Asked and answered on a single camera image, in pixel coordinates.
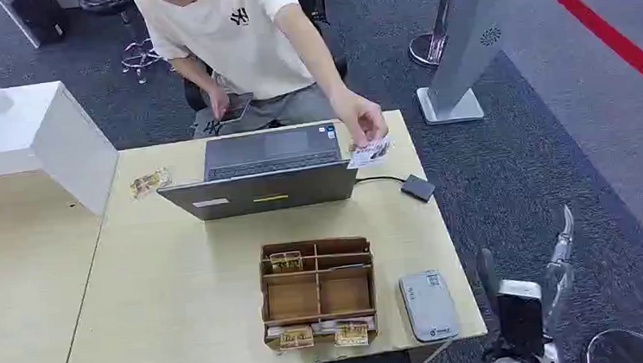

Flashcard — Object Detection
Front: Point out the grey kiosk stand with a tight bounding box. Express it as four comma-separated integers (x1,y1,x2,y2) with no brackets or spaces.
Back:
409,0,522,127

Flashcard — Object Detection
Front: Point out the wooden card box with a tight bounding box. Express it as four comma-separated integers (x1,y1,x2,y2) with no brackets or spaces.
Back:
254,234,382,356

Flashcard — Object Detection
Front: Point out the white card stack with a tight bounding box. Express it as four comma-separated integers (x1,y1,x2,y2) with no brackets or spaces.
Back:
265,315,379,341

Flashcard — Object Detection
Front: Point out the small black hub box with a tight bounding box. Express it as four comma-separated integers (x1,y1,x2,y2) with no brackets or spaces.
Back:
398,172,437,206

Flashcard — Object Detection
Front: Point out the chrome stanchion post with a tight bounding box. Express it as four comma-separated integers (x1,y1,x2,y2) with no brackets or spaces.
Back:
404,0,473,72

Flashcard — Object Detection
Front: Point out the grey card reader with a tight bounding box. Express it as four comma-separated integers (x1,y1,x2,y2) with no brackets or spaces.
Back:
398,268,462,346

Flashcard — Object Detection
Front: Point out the black case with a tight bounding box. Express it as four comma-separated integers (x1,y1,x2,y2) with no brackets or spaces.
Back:
10,0,72,48

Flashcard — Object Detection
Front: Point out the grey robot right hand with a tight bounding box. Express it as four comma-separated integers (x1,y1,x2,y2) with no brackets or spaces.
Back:
470,203,586,360

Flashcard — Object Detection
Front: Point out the chrome stool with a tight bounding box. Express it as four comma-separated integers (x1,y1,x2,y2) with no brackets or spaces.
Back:
79,0,166,90

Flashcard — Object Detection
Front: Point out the person's right hand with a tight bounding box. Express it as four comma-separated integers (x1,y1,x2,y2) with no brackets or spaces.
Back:
207,84,233,122

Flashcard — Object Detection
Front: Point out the black cable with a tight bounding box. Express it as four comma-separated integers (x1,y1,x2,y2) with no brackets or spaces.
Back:
353,174,410,189

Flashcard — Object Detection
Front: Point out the dark round rimmed disc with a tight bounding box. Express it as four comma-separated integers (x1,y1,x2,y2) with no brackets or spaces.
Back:
584,326,643,363

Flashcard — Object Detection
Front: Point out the white printed card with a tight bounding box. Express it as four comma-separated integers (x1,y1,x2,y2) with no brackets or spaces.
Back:
345,134,397,172

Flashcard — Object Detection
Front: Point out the yellow printed card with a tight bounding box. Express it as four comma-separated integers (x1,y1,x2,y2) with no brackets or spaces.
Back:
268,250,305,275
277,324,316,353
127,165,175,201
332,320,372,349

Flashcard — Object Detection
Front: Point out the grey laptop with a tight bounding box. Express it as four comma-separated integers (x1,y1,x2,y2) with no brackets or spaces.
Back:
152,118,362,226

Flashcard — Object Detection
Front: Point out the red floor tape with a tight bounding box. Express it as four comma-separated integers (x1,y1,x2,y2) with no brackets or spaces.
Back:
516,0,643,118

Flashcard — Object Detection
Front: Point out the person's left hand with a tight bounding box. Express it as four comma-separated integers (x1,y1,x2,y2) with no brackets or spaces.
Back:
330,85,391,150

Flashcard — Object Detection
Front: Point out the dark smartphone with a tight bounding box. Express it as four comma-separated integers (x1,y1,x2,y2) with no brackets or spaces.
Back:
216,92,256,125

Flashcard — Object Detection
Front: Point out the person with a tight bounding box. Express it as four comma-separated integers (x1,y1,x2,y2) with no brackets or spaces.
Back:
131,0,392,167

